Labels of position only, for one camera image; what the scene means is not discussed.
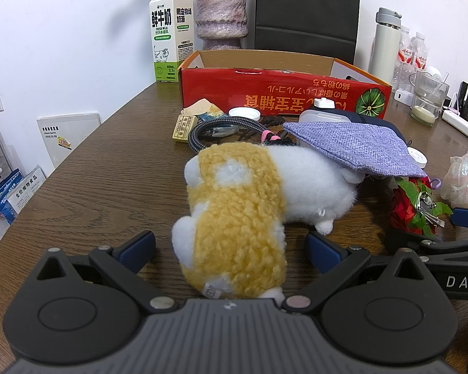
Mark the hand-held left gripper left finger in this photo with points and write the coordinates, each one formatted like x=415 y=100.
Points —
x=138 y=248

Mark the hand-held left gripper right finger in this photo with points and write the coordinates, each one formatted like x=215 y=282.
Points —
x=321 y=253

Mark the red artificial flower green leaves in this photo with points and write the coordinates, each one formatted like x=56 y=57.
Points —
x=399 y=206

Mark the translucent plastic bag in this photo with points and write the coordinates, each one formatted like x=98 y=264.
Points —
x=464 y=179

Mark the yellow and white plush toy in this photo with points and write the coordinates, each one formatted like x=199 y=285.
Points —
x=234 y=210

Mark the small yellow paper box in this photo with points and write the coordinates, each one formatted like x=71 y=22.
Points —
x=183 y=128

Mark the translucent plastic food container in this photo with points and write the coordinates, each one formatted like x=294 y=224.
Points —
x=316 y=117

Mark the red cardboard box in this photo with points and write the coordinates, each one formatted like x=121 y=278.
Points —
x=218 y=89

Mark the wooden desktop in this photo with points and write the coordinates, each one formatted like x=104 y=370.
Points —
x=113 y=187

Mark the silver metal keys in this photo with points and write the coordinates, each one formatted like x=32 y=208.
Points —
x=427 y=203

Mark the white round cap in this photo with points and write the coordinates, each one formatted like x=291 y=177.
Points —
x=417 y=155

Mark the white power strip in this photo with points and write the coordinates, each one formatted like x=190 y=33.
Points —
x=462 y=122

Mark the purple woven cloth pouch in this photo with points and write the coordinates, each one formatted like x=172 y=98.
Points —
x=355 y=144

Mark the clear stirring spoon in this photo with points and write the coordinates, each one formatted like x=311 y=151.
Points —
x=438 y=85

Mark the navy blue pouch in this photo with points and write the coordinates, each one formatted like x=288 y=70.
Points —
x=351 y=116

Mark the white square adapter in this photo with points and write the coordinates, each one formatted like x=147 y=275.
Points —
x=403 y=96

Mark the white panel board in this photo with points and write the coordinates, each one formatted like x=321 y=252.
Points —
x=70 y=128

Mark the white charger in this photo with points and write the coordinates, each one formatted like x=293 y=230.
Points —
x=323 y=104

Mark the white round device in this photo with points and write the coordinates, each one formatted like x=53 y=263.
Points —
x=433 y=71

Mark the tan and blue snack packet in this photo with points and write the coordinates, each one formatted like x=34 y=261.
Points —
x=201 y=107

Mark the white jar lid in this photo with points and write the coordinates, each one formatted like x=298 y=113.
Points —
x=243 y=113

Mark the clear water bottle red label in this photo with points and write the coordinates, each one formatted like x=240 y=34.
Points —
x=405 y=54
x=419 y=52

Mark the white thermos bottle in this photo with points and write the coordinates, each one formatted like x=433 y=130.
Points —
x=384 y=46

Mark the white and green milk carton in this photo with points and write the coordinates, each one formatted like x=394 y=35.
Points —
x=167 y=39

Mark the black paper bag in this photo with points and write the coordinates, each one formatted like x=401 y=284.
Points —
x=304 y=7

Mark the purple grey ceramic vase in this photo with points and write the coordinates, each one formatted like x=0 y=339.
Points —
x=220 y=11

